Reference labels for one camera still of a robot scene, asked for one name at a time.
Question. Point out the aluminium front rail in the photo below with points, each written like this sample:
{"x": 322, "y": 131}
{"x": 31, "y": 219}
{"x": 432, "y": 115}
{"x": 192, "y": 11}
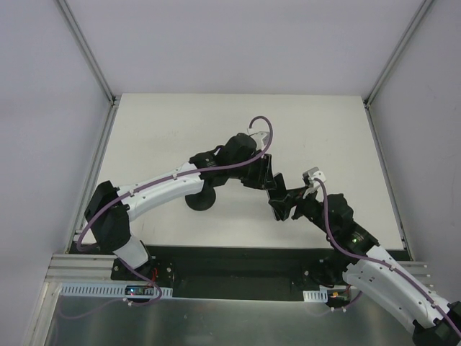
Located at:
{"x": 97, "y": 268}

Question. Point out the right white cable duct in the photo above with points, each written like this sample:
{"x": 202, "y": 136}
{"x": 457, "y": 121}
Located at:
{"x": 315, "y": 296}

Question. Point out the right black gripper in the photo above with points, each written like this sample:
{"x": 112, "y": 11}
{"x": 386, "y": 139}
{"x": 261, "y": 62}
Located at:
{"x": 290, "y": 203}

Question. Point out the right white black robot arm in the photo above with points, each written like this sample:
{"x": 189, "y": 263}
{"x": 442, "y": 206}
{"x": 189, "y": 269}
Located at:
{"x": 360, "y": 261}

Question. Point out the white cable duct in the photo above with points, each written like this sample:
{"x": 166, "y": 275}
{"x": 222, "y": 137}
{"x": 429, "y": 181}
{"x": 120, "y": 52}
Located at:
{"x": 315, "y": 296}
{"x": 105, "y": 290}

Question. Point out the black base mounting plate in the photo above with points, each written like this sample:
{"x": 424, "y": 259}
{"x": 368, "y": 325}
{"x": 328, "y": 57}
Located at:
{"x": 255, "y": 274}

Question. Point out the aluminium frame post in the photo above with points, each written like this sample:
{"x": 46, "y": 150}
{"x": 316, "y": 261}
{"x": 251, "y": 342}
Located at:
{"x": 416, "y": 21}
{"x": 85, "y": 50}

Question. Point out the left white cable duct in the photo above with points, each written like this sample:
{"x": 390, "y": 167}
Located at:
{"x": 105, "y": 290}

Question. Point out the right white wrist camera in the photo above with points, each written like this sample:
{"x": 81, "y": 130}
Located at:
{"x": 312, "y": 179}

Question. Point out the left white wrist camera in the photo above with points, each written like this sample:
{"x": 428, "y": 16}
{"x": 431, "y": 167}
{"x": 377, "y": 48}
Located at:
{"x": 261, "y": 138}

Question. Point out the left aluminium frame post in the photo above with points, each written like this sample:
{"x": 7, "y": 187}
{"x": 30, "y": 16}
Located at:
{"x": 85, "y": 50}

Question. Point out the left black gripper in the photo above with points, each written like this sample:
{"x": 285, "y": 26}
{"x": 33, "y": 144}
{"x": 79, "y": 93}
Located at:
{"x": 265, "y": 171}

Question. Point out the right aluminium frame post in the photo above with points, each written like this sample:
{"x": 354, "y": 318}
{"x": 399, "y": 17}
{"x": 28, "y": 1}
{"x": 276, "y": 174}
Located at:
{"x": 416, "y": 21}

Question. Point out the black round phone stand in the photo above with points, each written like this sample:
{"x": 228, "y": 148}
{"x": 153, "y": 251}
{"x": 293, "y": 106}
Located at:
{"x": 202, "y": 200}

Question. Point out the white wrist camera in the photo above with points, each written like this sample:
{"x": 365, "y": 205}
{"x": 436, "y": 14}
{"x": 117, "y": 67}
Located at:
{"x": 312, "y": 179}
{"x": 261, "y": 138}

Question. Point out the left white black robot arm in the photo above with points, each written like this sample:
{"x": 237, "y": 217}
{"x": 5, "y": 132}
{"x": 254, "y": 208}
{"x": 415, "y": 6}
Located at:
{"x": 112, "y": 209}

